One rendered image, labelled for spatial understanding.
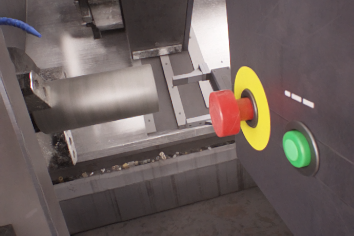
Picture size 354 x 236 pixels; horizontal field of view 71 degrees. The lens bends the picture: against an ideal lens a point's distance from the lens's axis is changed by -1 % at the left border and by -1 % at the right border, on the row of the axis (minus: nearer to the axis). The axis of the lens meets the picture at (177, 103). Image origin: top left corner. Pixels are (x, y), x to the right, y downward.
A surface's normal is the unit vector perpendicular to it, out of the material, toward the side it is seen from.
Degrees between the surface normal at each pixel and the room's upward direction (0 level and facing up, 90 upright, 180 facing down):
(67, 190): 90
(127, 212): 90
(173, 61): 45
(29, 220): 86
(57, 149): 82
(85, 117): 110
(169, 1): 132
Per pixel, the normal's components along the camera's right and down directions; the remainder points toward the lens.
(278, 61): -0.98, 0.17
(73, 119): 0.24, 0.62
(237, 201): -0.13, -0.93
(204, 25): 0.06, -0.44
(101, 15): 0.24, 0.88
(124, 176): 0.21, 0.32
